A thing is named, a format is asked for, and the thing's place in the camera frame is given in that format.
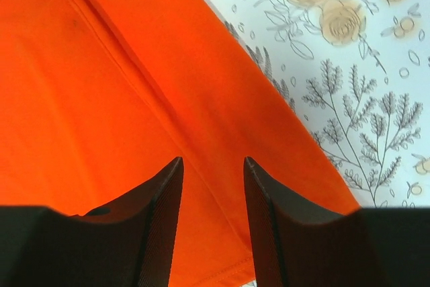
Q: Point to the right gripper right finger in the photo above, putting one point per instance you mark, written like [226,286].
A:
[296,242]

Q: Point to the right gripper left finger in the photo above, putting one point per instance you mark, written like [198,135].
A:
[126,242]

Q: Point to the orange t shirt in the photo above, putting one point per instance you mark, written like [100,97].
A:
[99,95]

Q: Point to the floral table mat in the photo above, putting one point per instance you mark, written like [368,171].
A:
[356,73]

